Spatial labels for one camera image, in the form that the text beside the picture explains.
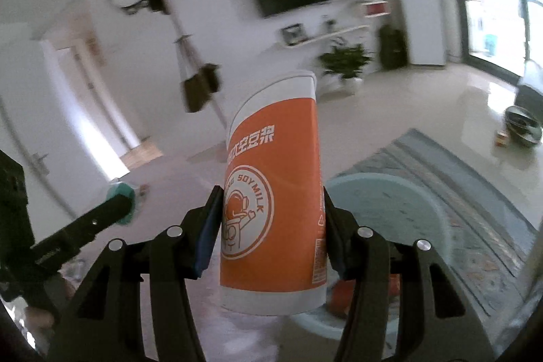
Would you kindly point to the white coffee table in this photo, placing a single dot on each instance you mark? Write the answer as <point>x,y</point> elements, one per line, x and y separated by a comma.
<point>496,99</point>

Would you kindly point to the grey armchair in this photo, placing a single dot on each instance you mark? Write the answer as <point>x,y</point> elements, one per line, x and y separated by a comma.
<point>531,88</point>

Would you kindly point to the potted green plant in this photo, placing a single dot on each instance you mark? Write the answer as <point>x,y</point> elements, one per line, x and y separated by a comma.
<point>345,63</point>

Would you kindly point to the brown shoulder bag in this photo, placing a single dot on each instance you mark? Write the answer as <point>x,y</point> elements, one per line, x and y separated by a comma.
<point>195,90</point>

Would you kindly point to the framed butterfly picture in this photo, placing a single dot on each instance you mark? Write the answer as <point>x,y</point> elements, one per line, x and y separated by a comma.
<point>293,34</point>

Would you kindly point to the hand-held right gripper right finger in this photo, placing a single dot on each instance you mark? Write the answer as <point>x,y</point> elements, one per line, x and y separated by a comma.
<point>333,243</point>

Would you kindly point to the teal plastic laundry basket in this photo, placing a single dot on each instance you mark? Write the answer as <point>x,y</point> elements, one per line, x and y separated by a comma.
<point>382,201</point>

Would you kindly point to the orange paper cup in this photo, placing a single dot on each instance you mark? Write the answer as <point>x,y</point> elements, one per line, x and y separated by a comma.
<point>271,175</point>

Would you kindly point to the red and white wall box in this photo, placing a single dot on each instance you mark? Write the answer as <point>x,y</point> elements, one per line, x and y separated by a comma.
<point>376,8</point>

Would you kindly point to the pink patterned blanket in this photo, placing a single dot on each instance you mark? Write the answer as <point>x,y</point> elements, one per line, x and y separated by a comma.
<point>169,196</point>

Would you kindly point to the white door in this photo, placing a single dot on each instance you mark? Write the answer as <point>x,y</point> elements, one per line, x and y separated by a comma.
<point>25,133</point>

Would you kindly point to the teal bucket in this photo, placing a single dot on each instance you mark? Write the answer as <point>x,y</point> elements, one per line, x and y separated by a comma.
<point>491,44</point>

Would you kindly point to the small flower vase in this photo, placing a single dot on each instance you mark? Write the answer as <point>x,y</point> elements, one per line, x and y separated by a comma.
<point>329,25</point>

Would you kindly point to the dark acoustic guitar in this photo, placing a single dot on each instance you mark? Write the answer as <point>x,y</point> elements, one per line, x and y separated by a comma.
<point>392,44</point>

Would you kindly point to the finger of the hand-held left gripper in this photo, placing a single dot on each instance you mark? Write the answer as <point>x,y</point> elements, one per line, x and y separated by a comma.
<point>85,226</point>

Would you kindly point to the small red box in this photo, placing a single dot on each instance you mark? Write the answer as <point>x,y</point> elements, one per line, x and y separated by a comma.
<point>501,138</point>

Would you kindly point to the black hat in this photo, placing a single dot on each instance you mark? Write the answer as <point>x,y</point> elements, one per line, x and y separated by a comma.
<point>155,1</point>

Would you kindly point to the orange packet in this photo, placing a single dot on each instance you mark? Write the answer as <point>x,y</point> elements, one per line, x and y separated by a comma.
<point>340,298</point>

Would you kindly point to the white branch coat rack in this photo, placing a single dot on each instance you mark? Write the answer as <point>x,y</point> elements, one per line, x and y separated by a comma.
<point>180,22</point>

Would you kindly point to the low curved white wall shelf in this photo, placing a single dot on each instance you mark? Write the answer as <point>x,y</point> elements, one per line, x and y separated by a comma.
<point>331,36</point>

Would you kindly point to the small black bag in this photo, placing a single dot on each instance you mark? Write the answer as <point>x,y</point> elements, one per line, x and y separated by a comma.
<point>212,78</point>

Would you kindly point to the dark ashtray bowl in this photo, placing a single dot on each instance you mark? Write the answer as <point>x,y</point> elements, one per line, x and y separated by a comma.
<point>521,126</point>

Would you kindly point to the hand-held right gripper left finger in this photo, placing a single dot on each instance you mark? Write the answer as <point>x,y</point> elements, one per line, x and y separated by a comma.
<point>208,237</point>

